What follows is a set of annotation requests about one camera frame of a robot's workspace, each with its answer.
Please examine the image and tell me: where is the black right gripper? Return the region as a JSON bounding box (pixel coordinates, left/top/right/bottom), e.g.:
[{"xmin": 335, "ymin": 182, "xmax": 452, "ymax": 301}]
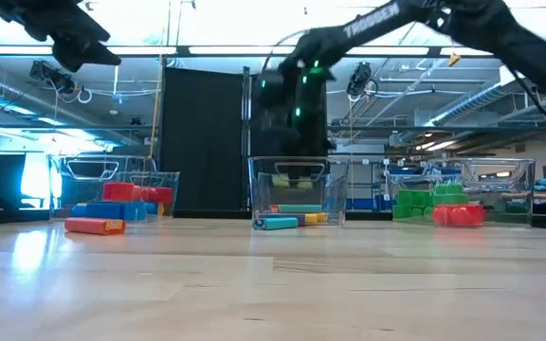
[{"xmin": 253, "ymin": 61, "xmax": 334, "ymax": 184}]

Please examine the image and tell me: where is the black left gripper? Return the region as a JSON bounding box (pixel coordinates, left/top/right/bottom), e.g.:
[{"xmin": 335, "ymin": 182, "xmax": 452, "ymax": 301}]
[{"xmin": 0, "ymin": 0, "xmax": 122, "ymax": 73}]

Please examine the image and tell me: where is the teal block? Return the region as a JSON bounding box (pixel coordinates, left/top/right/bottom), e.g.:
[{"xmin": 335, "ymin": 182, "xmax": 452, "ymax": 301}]
[
  {"xmin": 278, "ymin": 204, "xmax": 324, "ymax": 214},
  {"xmin": 252, "ymin": 216, "xmax": 300, "ymax": 231}
]

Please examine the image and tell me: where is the red chunky block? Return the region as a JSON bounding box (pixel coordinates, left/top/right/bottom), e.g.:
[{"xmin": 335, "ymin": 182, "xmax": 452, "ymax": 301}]
[
  {"xmin": 135, "ymin": 186, "xmax": 174, "ymax": 206},
  {"xmin": 103, "ymin": 182, "xmax": 137, "ymax": 203}
]

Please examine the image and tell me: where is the clear plastic bin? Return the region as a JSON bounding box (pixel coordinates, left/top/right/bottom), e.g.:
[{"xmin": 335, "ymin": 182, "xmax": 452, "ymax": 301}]
[
  {"xmin": 389, "ymin": 158, "xmax": 537, "ymax": 224},
  {"xmin": 48, "ymin": 154, "xmax": 181, "ymax": 220},
  {"xmin": 247, "ymin": 155, "xmax": 351, "ymax": 226}
]

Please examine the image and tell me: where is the black ceiling-mounted device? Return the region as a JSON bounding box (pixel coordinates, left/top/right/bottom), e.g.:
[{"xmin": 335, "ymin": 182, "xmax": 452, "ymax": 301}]
[
  {"xmin": 29, "ymin": 60, "xmax": 78, "ymax": 96},
  {"xmin": 346, "ymin": 61, "xmax": 379, "ymax": 99}
]

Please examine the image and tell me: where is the black partition panel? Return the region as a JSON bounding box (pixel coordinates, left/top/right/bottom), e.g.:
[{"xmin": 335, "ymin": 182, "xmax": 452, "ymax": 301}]
[{"xmin": 161, "ymin": 66, "xmax": 245, "ymax": 212}]

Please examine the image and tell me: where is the silver ventilation duct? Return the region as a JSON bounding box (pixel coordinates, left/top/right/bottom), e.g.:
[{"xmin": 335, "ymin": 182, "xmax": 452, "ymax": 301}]
[
  {"xmin": 0, "ymin": 65, "xmax": 137, "ymax": 146},
  {"xmin": 389, "ymin": 59, "xmax": 546, "ymax": 148}
]

